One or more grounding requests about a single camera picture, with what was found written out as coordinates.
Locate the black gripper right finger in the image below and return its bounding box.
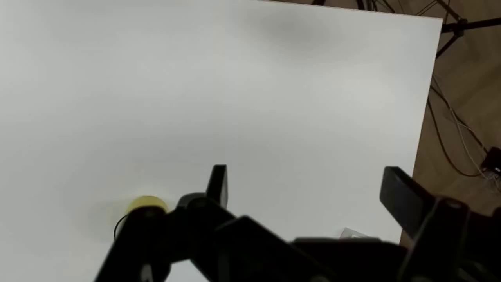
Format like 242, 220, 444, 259
378, 164, 501, 282

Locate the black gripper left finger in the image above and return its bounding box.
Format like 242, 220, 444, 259
92, 162, 334, 282

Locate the yellow enamel mug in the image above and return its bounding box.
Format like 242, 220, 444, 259
125, 194, 168, 216

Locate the small black box device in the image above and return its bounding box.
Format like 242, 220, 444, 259
478, 145, 501, 175

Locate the black floor cable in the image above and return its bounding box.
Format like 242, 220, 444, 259
425, 82, 494, 180

